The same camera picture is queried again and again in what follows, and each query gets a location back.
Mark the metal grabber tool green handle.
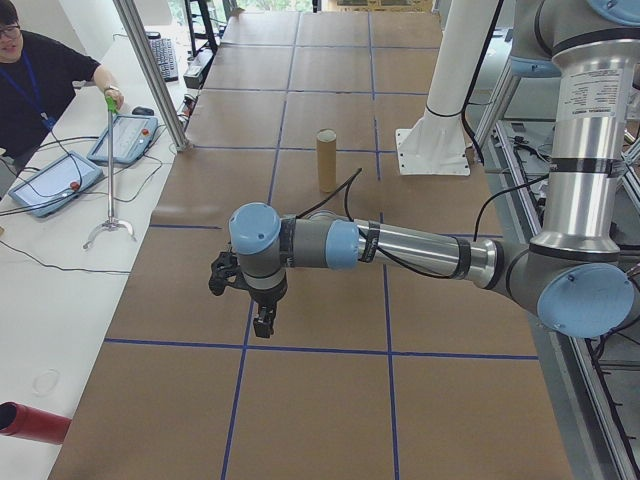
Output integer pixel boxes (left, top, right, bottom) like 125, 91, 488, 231
82, 94, 138, 251

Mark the person's left forearm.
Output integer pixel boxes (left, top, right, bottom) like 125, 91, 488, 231
92, 63, 119, 94

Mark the brown cardboard tube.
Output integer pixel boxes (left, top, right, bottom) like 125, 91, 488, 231
314, 128, 340, 195

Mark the blue grey teach pendant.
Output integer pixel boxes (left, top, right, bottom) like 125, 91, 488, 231
86, 113, 161, 168
7, 149, 105, 220

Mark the white desk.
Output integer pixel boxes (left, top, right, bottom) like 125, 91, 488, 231
0, 32, 201, 480

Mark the clear plastic lid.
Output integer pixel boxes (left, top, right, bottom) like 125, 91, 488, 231
31, 368, 63, 396

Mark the black power box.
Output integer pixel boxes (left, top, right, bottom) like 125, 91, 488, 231
182, 49, 216, 91

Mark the red tube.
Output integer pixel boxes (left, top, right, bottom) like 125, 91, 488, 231
0, 400, 74, 446

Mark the black keyboard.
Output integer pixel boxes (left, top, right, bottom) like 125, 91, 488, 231
146, 30, 180, 84

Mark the black equipment rack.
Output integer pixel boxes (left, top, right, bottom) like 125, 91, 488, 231
183, 0, 224, 54

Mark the white column stand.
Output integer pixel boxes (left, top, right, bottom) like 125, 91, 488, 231
394, 0, 507, 178

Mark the person in black shirt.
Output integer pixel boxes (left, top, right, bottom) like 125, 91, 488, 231
0, 0, 102, 174

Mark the black desk cable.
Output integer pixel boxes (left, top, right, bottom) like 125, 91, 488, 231
0, 238, 133, 277

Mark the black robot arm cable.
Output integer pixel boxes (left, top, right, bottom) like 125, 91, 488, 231
299, 167, 551, 281

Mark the aluminium profile post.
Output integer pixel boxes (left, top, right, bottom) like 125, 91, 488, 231
112, 0, 196, 153

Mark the blue lanyard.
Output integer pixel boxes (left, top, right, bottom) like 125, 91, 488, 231
0, 52, 57, 132

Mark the metal bar frame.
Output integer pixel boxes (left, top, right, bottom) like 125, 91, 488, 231
469, 59, 640, 480

